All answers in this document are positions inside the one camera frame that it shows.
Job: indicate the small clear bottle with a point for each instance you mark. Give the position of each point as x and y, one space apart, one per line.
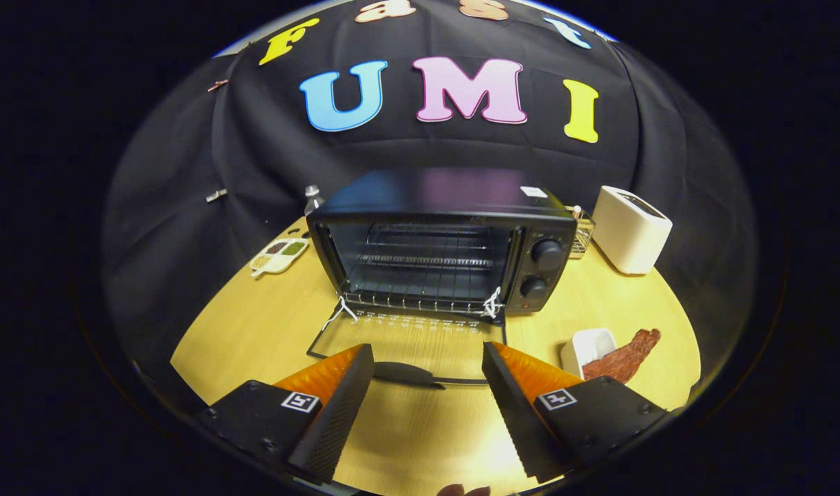
313 200

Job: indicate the white divided seasoning tray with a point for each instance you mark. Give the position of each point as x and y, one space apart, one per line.
280 255

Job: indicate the copper clip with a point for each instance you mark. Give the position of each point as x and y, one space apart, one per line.
217 85

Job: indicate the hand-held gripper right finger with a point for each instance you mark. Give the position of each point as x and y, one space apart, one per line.
516 413

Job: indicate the black backdrop cloth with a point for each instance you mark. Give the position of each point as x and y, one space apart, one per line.
186 172

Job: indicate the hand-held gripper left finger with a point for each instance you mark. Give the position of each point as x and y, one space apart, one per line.
334 420

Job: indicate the white slot toaster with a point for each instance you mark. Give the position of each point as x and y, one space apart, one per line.
626 231

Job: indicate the black toaster oven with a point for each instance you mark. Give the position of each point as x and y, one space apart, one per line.
434 196

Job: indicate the silver clip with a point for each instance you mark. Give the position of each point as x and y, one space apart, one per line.
215 195

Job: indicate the reddish brown meat slice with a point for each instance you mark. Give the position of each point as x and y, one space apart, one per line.
626 357

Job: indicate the black oven knob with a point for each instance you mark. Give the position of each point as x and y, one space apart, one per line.
533 286
547 253

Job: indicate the white ribbed dish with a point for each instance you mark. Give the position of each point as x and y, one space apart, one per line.
585 348

